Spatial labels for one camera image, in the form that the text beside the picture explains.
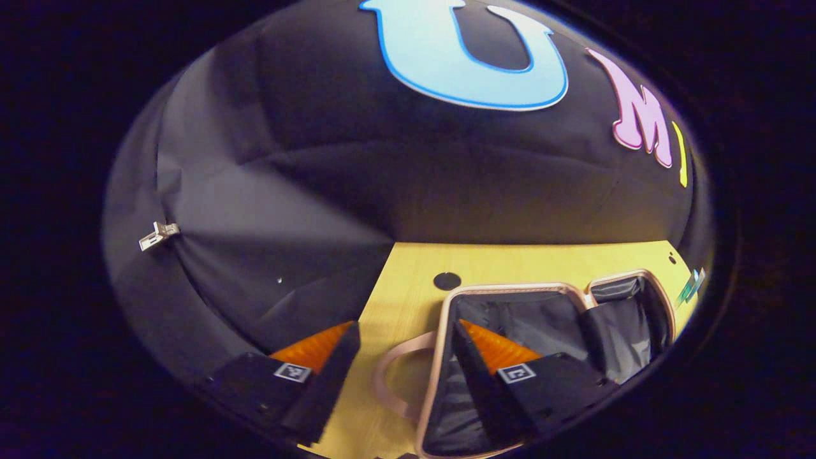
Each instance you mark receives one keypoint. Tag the silver clip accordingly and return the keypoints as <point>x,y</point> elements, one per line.
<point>159,234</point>

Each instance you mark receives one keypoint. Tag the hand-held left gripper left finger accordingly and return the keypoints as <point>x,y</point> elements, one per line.
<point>319,389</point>

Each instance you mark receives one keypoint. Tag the black backdrop cloth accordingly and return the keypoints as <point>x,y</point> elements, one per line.
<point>319,159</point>

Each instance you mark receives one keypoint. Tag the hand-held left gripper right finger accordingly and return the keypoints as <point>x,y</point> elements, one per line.
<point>484,389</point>

